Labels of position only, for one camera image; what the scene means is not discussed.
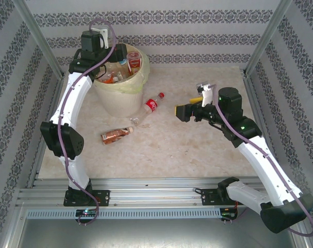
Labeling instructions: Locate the red and gold label bottle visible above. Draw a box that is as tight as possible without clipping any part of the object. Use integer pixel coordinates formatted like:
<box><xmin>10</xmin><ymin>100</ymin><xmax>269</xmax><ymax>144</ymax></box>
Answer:
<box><xmin>126</xmin><ymin>51</ymin><xmax>144</xmax><ymax>78</ymax></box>

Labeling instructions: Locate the copper brown label bottle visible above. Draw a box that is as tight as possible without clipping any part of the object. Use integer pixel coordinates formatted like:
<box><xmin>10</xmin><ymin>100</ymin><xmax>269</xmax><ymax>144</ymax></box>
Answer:
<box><xmin>100</xmin><ymin>126</ymin><xmax>134</xmax><ymax>145</ymax></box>

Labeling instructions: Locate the white bin with yellow liner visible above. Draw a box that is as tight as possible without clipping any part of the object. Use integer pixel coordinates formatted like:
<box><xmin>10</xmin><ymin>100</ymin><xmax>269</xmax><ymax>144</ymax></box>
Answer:
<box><xmin>90</xmin><ymin>42</ymin><xmax>151</xmax><ymax>95</ymax></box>

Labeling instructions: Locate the white waste bin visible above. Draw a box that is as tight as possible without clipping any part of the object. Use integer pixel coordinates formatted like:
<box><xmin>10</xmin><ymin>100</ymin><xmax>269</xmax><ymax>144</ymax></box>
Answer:
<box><xmin>93</xmin><ymin>77</ymin><xmax>144</xmax><ymax>118</ymax></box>

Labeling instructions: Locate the Coca-Cola bottle red label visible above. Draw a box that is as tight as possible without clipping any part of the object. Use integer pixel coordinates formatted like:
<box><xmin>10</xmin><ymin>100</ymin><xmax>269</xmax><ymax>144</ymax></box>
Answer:
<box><xmin>130</xmin><ymin>92</ymin><xmax>165</xmax><ymax>127</ymax></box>

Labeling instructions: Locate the small controller board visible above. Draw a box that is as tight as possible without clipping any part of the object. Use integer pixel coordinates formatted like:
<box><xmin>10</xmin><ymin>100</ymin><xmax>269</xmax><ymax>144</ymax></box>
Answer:
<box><xmin>220</xmin><ymin>208</ymin><xmax>239</xmax><ymax>218</ymax></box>
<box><xmin>75</xmin><ymin>208</ymin><xmax>98</xmax><ymax>218</ymax></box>

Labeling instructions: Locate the grey metal sheet panel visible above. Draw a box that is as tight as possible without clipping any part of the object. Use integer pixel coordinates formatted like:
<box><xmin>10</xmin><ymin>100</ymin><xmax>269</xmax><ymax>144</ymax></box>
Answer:
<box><xmin>17</xmin><ymin>206</ymin><xmax>302</xmax><ymax>248</ymax></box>

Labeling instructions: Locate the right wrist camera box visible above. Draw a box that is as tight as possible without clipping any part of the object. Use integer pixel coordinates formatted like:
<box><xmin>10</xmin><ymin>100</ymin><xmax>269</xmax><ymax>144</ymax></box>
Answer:
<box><xmin>196</xmin><ymin>82</ymin><xmax>214</xmax><ymax>107</ymax></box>

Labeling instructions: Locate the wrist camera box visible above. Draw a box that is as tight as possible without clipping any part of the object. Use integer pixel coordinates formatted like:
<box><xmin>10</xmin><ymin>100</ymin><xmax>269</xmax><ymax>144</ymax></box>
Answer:
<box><xmin>196</xmin><ymin>82</ymin><xmax>214</xmax><ymax>107</ymax></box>
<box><xmin>90</xmin><ymin>26</ymin><xmax>110</xmax><ymax>49</ymax></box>

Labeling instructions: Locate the aluminium side rail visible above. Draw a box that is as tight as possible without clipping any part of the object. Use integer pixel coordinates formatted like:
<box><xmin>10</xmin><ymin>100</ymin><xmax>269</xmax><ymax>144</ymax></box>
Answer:
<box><xmin>26</xmin><ymin>77</ymin><xmax>66</xmax><ymax>189</ymax></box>
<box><xmin>243</xmin><ymin>74</ymin><xmax>285</xmax><ymax>187</ymax></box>

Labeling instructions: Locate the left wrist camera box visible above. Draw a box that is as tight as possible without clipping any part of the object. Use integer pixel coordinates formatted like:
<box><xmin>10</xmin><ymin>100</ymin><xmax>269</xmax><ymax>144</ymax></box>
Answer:
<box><xmin>90</xmin><ymin>26</ymin><xmax>110</xmax><ymax>49</ymax></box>

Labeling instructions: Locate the aluminium frame post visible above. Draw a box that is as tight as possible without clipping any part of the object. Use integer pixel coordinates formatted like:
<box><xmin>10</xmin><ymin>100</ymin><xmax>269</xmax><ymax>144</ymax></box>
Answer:
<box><xmin>13</xmin><ymin>0</ymin><xmax>66</xmax><ymax>80</ymax></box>
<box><xmin>243</xmin><ymin>0</ymin><xmax>294</xmax><ymax>77</ymax></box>

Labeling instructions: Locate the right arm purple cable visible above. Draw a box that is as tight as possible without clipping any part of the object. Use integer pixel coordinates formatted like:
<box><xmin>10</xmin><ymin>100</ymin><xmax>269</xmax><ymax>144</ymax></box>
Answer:
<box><xmin>208</xmin><ymin>84</ymin><xmax>313</xmax><ymax>237</ymax></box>

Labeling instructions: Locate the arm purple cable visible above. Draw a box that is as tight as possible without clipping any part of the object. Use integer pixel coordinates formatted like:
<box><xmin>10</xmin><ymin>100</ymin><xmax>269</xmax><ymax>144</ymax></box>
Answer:
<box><xmin>208</xmin><ymin>84</ymin><xmax>313</xmax><ymax>237</ymax></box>
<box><xmin>57</xmin><ymin>20</ymin><xmax>118</xmax><ymax>226</ymax></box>

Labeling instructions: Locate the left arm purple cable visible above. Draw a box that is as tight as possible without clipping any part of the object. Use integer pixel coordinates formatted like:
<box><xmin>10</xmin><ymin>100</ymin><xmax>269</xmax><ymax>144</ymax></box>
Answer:
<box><xmin>57</xmin><ymin>20</ymin><xmax>118</xmax><ymax>226</ymax></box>

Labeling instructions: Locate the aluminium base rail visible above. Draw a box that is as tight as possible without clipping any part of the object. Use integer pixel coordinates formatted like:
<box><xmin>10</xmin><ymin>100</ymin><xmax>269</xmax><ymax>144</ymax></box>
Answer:
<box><xmin>15</xmin><ymin>177</ymin><xmax>301</xmax><ymax>207</ymax></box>

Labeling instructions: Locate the slotted grey cable duct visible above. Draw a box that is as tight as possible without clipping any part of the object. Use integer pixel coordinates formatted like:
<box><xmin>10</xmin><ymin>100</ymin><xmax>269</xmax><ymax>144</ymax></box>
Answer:
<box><xmin>26</xmin><ymin>208</ymin><xmax>222</xmax><ymax>220</ymax></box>

